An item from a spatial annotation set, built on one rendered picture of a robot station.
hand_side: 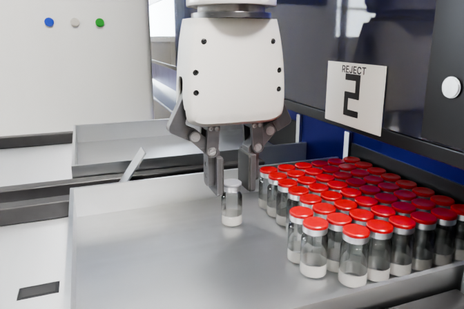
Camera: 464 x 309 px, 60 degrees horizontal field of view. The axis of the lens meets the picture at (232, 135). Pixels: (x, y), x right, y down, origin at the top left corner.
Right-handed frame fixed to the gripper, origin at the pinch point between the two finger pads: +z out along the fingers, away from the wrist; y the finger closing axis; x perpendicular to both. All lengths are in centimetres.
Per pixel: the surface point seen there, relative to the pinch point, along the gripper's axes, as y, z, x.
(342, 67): -10.1, -10.4, 3.7
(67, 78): 17, -3, -76
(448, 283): -9.7, 3.7, 18.5
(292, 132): -18.1, 1.9, -19.9
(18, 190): 21.7, 4.2, -13.5
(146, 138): 2.8, 5.8, -39.5
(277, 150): -13.3, 3.3, -15.5
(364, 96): -10.1, -8.2, 7.3
